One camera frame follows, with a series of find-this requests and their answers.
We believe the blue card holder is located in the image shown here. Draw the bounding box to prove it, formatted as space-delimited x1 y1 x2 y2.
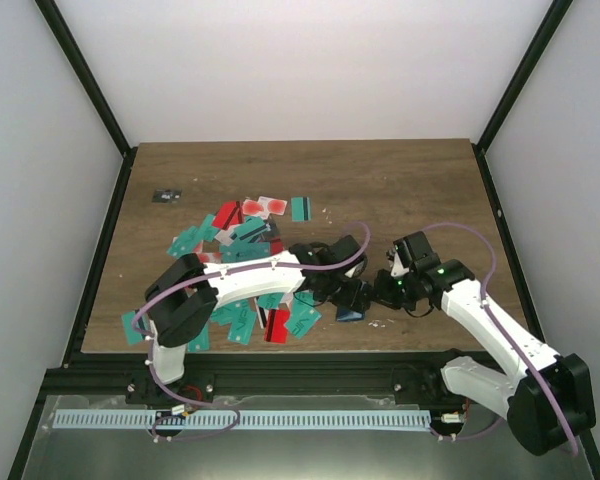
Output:
334 280 372 322

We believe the red card black stripe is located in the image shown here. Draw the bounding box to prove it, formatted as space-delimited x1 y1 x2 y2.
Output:
264 309 291 344

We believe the teal VIP card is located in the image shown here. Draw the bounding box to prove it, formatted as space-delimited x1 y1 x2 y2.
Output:
227 307 257 345
187 324 210 353
284 292 321 339

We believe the red black striped card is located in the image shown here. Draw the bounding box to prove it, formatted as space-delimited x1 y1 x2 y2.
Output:
212 201 244 230

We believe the teal card black stripe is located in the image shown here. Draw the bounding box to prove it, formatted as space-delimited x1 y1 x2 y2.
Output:
291 196 312 222
121 310 146 346

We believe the white red blotch card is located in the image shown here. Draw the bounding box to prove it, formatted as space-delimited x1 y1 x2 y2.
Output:
242 196 287 218

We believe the light blue slotted strip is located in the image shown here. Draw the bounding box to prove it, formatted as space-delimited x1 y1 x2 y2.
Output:
52 409 431 432

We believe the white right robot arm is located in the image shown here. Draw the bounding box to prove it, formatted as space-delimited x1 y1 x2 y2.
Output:
376 231 596 456

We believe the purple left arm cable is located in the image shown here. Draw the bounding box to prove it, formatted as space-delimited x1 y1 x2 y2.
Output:
132 221 372 341

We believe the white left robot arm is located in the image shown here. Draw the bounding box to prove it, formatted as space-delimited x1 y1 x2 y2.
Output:
138 235 369 404

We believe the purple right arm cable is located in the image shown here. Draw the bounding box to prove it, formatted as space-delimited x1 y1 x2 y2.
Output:
422 222 580 457

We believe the black frame post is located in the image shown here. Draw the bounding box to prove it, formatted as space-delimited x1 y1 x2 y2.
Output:
478 0 574 149
33 0 132 152

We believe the black frame post right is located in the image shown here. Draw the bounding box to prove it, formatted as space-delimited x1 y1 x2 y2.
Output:
478 0 574 149

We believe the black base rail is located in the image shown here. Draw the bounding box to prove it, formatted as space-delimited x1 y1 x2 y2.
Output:
41 349 466 408

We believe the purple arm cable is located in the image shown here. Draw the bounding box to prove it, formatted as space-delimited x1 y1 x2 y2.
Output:
132 221 372 341
422 222 580 457

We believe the black frame post left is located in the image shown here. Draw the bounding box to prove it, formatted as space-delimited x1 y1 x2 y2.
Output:
33 0 132 152

